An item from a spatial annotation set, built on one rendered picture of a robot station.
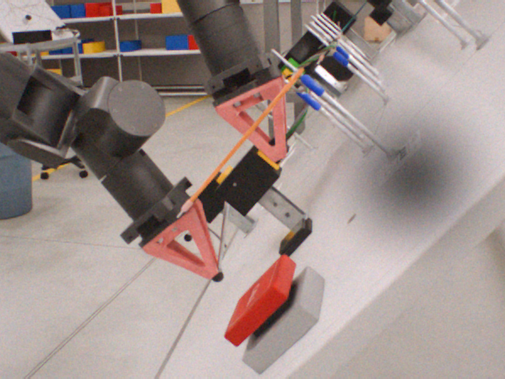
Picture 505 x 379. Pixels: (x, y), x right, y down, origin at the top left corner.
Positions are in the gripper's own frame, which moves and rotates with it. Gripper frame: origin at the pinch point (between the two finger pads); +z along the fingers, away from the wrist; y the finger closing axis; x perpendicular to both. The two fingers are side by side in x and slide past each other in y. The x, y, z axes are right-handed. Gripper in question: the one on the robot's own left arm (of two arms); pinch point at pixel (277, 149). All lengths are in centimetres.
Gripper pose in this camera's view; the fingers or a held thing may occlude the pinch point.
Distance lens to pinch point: 62.5
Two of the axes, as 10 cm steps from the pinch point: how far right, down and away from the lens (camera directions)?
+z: 4.3, 8.9, 1.5
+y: 1.0, -2.1, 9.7
